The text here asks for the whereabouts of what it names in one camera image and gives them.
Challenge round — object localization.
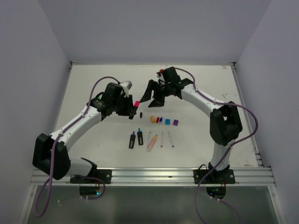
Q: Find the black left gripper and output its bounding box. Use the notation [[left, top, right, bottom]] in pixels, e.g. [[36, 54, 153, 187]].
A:
[[112, 94, 136, 116]]

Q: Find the purple capped black highlighter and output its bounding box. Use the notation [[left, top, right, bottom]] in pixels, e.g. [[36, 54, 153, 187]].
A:
[[128, 131, 136, 149]]

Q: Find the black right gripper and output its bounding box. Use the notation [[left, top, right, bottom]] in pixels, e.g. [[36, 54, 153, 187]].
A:
[[140, 79, 171, 107]]

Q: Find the orange highlighter pen body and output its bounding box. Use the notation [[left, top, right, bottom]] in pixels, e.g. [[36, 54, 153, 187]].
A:
[[146, 135, 157, 152]]

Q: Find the black thin marker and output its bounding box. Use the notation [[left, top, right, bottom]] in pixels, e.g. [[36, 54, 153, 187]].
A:
[[168, 132, 174, 148]]

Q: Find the pink capped black highlighter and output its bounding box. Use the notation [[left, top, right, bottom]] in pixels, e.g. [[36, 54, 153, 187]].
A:
[[129, 101, 140, 119]]

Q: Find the aluminium front rail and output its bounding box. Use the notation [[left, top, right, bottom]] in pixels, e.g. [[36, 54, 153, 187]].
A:
[[29, 166, 278, 187]]

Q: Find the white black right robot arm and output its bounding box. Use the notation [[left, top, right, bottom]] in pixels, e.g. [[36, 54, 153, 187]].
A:
[[140, 67, 242, 183]]

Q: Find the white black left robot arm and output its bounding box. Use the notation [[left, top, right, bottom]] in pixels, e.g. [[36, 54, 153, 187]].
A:
[[32, 81, 136, 183]]

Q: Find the blue highlighter black body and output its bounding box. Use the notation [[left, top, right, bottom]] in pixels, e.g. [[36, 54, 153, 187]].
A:
[[137, 128, 143, 146]]

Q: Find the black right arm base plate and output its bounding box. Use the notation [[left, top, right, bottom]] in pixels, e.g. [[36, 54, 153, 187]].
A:
[[193, 169, 236, 184]]

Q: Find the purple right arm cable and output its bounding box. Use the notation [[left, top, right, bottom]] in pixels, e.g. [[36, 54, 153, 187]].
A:
[[174, 67, 259, 224]]

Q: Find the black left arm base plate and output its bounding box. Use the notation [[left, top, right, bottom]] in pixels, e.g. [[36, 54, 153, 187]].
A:
[[70, 169, 112, 184]]

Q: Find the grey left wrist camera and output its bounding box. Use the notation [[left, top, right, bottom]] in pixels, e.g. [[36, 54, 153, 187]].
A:
[[120, 81, 132, 97]]

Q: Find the light blue highlighter cap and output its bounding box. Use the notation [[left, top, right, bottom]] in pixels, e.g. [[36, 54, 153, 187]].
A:
[[165, 119, 171, 125]]

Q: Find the purple highlighter cap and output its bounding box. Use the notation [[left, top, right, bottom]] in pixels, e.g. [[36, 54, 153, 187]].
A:
[[173, 119, 178, 126]]

